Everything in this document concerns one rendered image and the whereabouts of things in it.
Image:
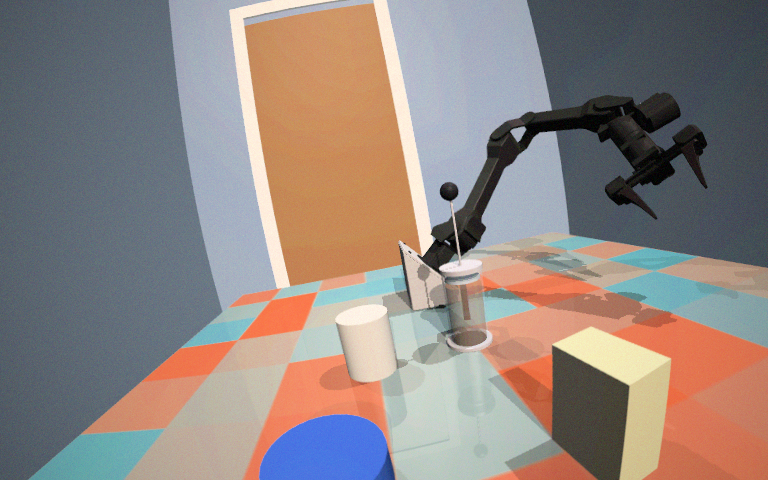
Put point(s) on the cream cylinder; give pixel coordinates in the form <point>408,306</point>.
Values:
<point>367,342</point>

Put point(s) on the french press coffee maker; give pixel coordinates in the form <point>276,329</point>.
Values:
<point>464,295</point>

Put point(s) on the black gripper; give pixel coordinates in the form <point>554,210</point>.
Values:
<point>646,158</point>

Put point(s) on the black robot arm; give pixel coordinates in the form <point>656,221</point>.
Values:
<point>602,115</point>

